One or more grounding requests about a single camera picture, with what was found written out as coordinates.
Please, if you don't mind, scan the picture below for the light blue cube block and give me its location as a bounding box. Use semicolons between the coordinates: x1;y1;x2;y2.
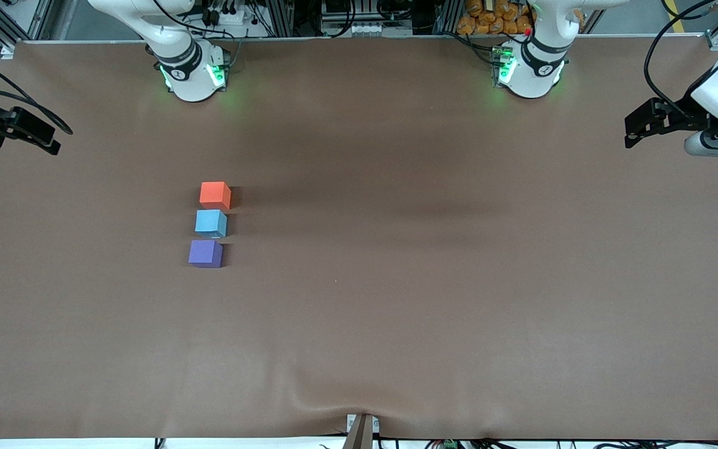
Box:
194;209;228;239

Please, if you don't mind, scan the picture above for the orange cube block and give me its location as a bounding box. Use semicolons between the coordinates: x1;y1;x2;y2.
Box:
199;181;232;211

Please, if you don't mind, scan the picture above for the purple cube block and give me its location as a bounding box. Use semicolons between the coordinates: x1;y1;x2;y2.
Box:
188;239;224;269

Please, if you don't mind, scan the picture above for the white terminal block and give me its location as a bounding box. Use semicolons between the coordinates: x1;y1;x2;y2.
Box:
350;21;414;37

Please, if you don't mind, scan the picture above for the bag of orange items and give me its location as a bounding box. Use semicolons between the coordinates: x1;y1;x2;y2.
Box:
457;0;535;36

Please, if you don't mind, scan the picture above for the white power strip with plugs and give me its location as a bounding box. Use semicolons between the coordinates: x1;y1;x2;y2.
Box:
184;5;274;39

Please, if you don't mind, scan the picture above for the brown table cover mat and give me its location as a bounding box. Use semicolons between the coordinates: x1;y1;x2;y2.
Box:
0;34;718;441

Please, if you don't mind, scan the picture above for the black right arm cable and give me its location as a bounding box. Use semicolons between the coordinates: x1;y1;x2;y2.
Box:
0;47;75;137

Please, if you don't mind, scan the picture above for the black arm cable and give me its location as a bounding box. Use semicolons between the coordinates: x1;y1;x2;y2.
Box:
643;0;718;119
0;47;75;137

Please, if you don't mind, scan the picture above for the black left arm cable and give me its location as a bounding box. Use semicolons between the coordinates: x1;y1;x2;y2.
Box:
643;0;718;119

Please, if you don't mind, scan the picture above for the brown camera mount post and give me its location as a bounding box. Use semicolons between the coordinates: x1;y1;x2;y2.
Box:
343;413;380;449

